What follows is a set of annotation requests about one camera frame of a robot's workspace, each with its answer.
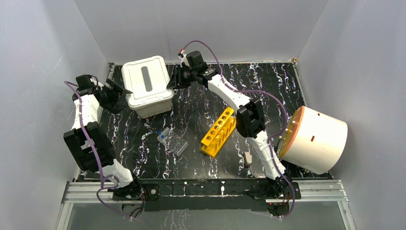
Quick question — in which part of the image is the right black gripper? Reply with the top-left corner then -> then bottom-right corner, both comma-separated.
166,65 -> 197,90

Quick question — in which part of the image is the white bin lid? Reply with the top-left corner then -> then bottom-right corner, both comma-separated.
121,56 -> 174,110

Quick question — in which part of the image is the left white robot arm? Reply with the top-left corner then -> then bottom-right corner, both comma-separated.
63,74 -> 143,199

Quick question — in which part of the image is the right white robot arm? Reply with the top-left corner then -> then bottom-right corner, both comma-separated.
167,49 -> 292,198

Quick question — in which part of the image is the beige plastic bin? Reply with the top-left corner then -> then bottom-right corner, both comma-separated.
126,90 -> 174,119

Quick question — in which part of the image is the yellow test tube rack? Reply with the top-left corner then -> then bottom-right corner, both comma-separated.
201,107 -> 236,158

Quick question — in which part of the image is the clear well plate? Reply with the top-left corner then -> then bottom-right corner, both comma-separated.
157,127 -> 188,157

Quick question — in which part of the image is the small beige stopper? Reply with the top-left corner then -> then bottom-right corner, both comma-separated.
243,151 -> 252,168

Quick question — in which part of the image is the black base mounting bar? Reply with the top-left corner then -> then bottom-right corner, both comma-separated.
139,178 -> 275,211

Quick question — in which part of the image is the white centrifuge with orange lid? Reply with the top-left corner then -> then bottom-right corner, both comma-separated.
278,106 -> 348,175

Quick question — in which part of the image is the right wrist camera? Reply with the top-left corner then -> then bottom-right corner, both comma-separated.
178,49 -> 190,67

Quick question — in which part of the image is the aluminium frame rail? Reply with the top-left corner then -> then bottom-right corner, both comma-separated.
57,178 -> 356,230

